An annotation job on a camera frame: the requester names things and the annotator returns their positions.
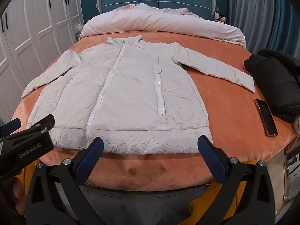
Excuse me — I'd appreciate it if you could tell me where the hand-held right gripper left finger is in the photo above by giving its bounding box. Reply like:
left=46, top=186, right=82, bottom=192
left=26, top=137, right=105, bottom=225

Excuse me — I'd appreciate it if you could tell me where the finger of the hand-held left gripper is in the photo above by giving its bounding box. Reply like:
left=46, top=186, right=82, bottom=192
left=0, top=118, right=22, bottom=137
left=25, top=114, right=56, bottom=136

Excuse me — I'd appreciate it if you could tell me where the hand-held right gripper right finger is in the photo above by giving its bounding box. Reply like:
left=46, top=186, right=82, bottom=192
left=197, top=135, right=276, bottom=225

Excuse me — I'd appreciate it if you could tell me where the white padded jacket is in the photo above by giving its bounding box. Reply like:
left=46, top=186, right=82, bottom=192
left=23, top=35, right=255, bottom=155

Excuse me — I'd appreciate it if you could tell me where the person's left hand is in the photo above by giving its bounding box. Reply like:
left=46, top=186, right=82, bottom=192
left=12, top=175, right=28, bottom=216

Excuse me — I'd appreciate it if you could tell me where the yellow garment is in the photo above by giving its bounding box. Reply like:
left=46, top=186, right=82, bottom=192
left=22, top=158, right=249, bottom=225

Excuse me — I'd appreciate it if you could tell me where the orange bed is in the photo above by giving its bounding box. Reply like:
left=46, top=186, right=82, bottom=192
left=10, top=31, right=299, bottom=191

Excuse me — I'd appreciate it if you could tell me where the black smartphone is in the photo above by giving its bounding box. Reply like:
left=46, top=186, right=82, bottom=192
left=255, top=98, right=278, bottom=137

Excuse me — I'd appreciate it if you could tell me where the white bedside cabinet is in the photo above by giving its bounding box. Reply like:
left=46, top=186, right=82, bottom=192
left=273, top=143, right=300, bottom=202

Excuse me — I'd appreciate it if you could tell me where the white panelled wardrobe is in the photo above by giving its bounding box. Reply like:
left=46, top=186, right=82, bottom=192
left=0, top=0, right=82, bottom=120

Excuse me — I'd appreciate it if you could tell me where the black padded jacket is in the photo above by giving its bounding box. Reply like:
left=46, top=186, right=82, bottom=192
left=244, top=49, right=300, bottom=123

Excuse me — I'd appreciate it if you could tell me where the pink duvet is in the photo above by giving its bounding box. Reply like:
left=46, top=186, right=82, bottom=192
left=80, top=3, right=246, bottom=48

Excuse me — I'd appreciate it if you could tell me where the grey and blue curtain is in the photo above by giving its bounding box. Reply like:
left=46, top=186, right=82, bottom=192
left=228, top=0, right=300, bottom=59

